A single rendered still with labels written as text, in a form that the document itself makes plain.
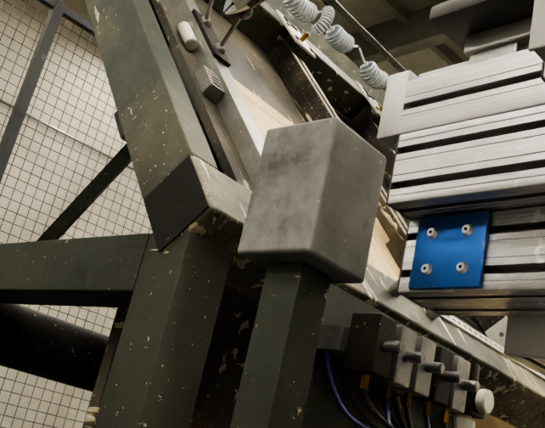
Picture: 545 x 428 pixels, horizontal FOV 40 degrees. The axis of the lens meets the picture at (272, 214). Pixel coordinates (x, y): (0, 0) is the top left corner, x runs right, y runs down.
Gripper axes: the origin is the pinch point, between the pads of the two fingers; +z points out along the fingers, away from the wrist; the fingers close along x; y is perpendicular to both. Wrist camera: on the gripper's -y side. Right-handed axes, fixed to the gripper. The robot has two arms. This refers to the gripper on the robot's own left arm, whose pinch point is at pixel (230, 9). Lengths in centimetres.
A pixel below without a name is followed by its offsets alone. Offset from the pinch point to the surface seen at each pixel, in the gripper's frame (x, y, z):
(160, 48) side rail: 16.8, 27.4, 8.5
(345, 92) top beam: -20, -100, 6
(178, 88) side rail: 28.2, 30.7, 8.5
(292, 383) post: 84, 49, 10
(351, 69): -55, -153, 6
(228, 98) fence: 18.7, 4.3, 10.2
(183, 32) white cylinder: -5.7, -0.9, 11.8
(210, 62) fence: 5.7, -0.4, 10.4
